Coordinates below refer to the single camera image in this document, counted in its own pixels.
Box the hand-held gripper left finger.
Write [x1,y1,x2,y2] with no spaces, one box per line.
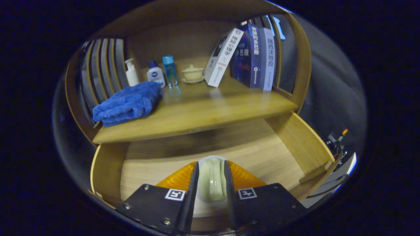
[115,161,200,236]

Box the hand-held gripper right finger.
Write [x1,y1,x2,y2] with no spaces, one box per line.
[224,160,309,236]

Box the cream scrub brush with sponge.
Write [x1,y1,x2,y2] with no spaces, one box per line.
[196,155,228,204]

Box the wooden drawer with black knob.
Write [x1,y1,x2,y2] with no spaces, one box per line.
[89,111,342,231]

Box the wooden countertop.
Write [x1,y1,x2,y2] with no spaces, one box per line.
[93,77,299,145]

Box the wooden cabinet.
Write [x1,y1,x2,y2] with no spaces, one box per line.
[65,0,312,145]

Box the folded blue towel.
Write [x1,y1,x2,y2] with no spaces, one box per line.
[92,81,163,128]

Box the black and orange clamp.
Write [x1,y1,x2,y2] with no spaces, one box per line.
[326,128,349,158]

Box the white flat panel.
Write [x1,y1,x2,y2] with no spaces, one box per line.
[300,152,357,208]

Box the cream lidded teacup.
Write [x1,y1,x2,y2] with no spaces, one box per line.
[181,64,205,84]

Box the white bottle with blue cap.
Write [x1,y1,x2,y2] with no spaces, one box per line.
[147,60,166,88]

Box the clear blue bottle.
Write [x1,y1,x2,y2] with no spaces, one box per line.
[162,55,178,88]

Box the white pump bottle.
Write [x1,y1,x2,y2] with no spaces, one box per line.
[125,58,140,87]

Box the white book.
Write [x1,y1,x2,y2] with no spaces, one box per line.
[204,28,244,88]

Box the dark blue book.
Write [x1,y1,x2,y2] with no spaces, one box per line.
[230,23,263,88]

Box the pale lavender book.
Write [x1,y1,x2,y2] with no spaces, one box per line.
[258,27,277,91]

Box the black backdrop cloth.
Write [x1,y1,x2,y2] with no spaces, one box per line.
[52,13,367,184]

